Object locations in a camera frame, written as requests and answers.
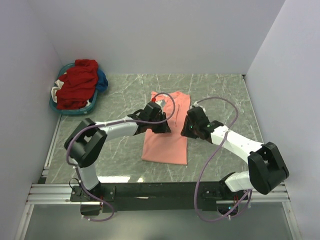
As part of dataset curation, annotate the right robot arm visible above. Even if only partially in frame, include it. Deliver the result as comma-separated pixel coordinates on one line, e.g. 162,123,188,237
181,106,290,195

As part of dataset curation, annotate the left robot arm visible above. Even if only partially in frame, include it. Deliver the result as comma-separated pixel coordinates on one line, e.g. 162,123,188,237
64,101,171,199

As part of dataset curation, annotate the blue t shirt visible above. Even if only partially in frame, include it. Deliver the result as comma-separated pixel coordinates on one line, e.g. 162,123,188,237
95,68,109,93

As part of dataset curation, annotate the black base beam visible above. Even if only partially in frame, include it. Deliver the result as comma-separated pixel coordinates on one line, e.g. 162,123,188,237
70,181,245,216

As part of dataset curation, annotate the red t shirt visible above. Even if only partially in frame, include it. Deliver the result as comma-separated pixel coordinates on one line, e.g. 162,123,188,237
56,59,99,110

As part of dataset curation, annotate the white t shirt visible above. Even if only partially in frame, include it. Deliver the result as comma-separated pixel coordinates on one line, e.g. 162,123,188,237
51,79,64,103

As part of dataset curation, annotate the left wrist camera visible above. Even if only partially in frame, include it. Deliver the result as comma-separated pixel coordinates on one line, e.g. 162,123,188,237
151,97,166,109

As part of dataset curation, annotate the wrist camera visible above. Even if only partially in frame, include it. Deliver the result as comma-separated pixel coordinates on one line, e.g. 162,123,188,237
151,97,166,109
191,101,206,112

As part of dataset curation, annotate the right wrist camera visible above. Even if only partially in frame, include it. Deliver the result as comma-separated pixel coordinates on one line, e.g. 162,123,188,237
191,101,206,112

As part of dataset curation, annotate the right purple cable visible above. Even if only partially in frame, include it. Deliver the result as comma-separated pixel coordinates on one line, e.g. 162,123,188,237
193,96,253,223

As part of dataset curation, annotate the purple cable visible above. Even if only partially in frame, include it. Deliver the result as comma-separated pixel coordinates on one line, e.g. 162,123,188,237
193,96,253,223
65,92,176,223

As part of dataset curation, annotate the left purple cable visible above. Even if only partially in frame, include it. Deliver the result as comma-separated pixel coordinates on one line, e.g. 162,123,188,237
65,92,176,223

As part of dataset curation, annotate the aluminium rail frame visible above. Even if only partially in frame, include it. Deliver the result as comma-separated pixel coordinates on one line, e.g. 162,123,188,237
24,117,291,206

